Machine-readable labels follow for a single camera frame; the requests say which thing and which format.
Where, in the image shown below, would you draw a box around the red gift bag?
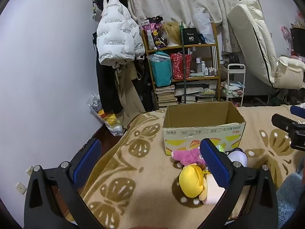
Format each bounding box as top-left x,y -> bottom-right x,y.
170,53 -> 192,80

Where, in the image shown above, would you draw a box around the blond wig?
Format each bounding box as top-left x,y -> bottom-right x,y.
162,21 -> 183,47

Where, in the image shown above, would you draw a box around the floral beige curtain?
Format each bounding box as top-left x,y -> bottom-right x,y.
120,0 -> 256,53

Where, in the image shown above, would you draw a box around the yellow plush doll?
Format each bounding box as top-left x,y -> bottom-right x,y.
179,163 -> 211,201

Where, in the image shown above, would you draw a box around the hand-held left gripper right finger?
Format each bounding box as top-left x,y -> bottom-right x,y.
200,138 -> 279,229

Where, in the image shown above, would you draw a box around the purple white plush doll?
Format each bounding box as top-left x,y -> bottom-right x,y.
227,148 -> 248,167

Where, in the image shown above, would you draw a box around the white plastic bag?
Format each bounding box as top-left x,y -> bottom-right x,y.
193,12 -> 215,44

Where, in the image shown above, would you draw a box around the beige brown patterned blanket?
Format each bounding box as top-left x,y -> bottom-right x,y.
79,105 -> 305,229

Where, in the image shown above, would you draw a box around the printed cardboard box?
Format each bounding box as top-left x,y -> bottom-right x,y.
163,101 -> 246,157

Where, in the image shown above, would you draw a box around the black hanging bag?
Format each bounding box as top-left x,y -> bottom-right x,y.
140,60 -> 156,111

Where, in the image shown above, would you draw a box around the light blue fluffy cloth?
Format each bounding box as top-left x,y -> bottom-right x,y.
276,172 -> 305,229

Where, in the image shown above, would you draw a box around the pink white cake roll plush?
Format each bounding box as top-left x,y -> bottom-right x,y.
205,173 -> 226,205

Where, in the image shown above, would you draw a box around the beige hanging trousers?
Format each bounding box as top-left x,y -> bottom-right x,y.
114,62 -> 146,129

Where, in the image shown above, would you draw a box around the wooden shelf rack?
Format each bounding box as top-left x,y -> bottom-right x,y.
141,22 -> 221,110

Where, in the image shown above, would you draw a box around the black monitor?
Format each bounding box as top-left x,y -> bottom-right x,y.
290,26 -> 305,56

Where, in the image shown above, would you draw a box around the clear plastic bag of toys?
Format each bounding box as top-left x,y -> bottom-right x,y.
88,93 -> 124,136

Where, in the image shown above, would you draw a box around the white utility cart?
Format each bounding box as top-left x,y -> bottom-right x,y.
220,64 -> 246,107

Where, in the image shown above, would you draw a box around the pink small fan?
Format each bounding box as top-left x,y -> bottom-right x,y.
281,26 -> 292,50

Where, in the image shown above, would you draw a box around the green pole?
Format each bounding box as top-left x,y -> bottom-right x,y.
180,21 -> 189,104

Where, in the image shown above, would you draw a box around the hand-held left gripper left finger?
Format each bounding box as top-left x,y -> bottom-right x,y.
24,137 -> 103,229

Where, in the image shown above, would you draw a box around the teal bag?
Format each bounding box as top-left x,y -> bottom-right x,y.
148,51 -> 173,87

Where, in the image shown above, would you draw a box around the cream padded recliner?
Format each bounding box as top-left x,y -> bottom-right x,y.
226,0 -> 305,90

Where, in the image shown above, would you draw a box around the pile of papers and magazines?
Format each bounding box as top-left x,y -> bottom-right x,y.
175,81 -> 218,103

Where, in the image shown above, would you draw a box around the black hanging coat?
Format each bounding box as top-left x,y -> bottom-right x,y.
96,52 -> 124,114

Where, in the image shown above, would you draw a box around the pink plush bear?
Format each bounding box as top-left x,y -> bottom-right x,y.
172,147 -> 207,167

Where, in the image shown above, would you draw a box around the pink purple doll box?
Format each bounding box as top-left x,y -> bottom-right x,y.
142,16 -> 168,49

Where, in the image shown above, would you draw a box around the white upright binders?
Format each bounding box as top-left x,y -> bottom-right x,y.
211,45 -> 218,77

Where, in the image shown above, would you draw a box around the stack of old books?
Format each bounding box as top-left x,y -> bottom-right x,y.
155,85 -> 178,108

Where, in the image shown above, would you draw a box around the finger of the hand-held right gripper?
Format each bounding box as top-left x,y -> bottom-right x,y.
290,105 -> 305,120

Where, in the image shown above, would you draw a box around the white puffer jacket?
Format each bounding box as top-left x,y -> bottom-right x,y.
96,0 -> 145,65

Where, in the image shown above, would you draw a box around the row of small bottles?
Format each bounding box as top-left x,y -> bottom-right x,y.
196,57 -> 218,77

